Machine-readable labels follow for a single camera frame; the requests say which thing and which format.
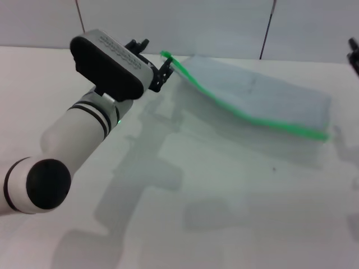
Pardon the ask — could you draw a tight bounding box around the translucent green-edged document bag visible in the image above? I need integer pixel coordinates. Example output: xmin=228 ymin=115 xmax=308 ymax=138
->
xmin=159 ymin=50 xmax=334 ymax=144

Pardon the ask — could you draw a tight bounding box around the thin reddish hanging cable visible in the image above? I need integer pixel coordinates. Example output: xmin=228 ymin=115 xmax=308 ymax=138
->
xmin=74 ymin=0 xmax=86 ymax=32

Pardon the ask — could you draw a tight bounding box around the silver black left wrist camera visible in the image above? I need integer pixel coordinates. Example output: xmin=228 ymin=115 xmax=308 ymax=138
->
xmin=69 ymin=27 xmax=155 ymax=103

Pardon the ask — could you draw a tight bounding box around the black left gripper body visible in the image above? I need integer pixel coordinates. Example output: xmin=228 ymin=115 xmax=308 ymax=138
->
xmin=138 ymin=54 xmax=163 ymax=93

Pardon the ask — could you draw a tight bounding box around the thin dark hanging cable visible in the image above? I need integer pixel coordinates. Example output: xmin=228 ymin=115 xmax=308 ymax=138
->
xmin=259 ymin=0 xmax=278 ymax=61

